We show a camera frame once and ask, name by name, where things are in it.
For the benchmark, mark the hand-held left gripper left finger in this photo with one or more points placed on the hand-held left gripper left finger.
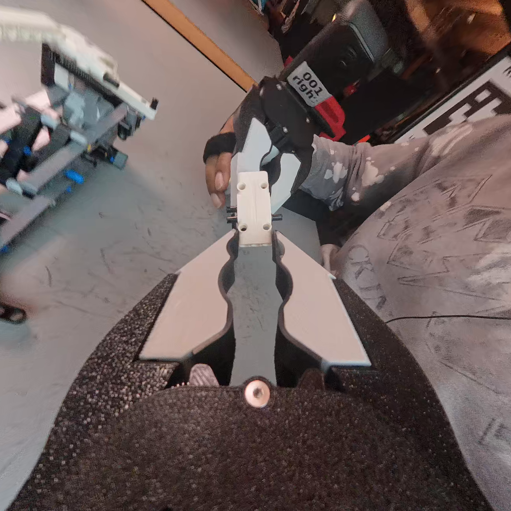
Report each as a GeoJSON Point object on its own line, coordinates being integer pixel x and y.
{"type": "Point", "coordinates": [187, 315]}

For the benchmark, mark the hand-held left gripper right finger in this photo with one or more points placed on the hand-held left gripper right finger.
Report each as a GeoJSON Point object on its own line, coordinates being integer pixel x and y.
{"type": "Point", "coordinates": [323, 319]}

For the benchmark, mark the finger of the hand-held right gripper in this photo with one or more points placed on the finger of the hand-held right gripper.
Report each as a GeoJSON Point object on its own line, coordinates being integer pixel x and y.
{"type": "Point", "coordinates": [285, 179]}
{"type": "Point", "coordinates": [251, 147]}

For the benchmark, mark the white beam brick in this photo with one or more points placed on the white beam brick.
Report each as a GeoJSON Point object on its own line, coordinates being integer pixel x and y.
{"type": "Point", "coordinates": [253, 207]}

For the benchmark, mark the partly built toy truck chassis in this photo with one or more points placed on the partly built toy truck chassis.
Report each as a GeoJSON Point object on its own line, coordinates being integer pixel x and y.
{"type": "Point", "coordinates": [80, 119]}

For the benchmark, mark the wood edged side desk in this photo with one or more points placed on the wood edged side desk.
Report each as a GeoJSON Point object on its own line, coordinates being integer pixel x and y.
{"type": "Point", "coordinates": [223, 24]}

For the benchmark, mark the person's right hand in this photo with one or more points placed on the person's right hand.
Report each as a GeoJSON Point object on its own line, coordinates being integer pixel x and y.
{"type": "Point", "coordinates": [217, 179]}

